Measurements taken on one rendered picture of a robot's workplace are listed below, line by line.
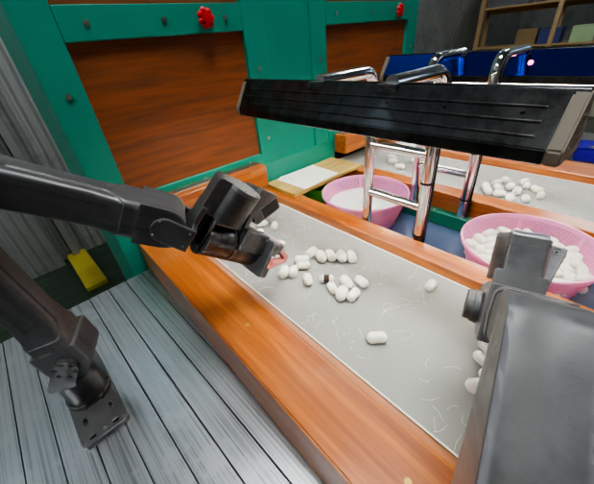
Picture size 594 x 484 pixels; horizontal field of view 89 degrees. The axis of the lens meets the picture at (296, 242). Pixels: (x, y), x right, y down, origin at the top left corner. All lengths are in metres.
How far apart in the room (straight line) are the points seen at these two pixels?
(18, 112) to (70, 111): 1.69
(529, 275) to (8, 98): 2.51
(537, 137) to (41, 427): 0.83
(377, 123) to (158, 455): 0.60
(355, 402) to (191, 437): 0.27
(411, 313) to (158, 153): 0.72
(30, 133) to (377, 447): 2.44
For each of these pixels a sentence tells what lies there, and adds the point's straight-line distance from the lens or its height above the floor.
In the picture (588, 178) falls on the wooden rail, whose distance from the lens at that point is 1.28.
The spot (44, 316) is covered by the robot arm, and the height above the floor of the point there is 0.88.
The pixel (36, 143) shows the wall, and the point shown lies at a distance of 2.55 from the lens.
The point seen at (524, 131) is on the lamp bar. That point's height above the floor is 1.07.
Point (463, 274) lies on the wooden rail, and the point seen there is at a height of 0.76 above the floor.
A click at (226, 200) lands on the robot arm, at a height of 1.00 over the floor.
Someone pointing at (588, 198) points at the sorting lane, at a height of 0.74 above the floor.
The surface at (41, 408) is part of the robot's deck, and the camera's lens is 0.76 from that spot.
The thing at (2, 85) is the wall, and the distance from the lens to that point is 2.52.
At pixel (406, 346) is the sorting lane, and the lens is 0.56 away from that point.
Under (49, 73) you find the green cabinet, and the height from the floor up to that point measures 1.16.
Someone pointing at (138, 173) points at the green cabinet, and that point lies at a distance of 0.90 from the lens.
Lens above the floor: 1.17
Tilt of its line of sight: 33 degrees down
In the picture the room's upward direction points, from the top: 6 degrees counter-clockwise
